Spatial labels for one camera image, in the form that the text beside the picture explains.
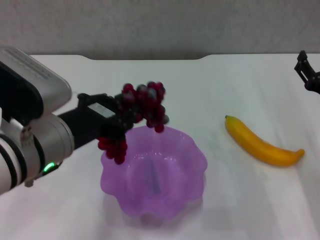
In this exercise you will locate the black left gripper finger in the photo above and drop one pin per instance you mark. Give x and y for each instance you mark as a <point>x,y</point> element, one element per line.
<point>95,96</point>
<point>113,131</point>

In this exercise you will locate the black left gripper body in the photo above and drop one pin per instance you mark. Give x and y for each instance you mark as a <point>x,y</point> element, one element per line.
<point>87,122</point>

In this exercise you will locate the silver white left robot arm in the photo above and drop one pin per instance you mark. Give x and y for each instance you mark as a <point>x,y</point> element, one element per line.
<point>45,140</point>

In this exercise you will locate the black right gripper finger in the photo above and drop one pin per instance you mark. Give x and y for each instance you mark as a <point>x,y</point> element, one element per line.
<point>305,68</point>

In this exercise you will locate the left wrist camera housing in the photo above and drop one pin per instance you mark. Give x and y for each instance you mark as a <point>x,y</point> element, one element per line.
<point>30,75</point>

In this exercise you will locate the yellow banana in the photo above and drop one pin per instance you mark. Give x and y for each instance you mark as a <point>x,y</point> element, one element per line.
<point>250,142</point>

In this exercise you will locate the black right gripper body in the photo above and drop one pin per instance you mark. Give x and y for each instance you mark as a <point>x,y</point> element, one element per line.
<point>315,82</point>

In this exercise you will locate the red grape bunch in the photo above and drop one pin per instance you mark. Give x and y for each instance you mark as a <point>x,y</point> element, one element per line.
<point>150,105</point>

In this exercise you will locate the purple scalloped plastic bowl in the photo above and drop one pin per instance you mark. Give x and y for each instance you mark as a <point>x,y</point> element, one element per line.
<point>162,180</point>

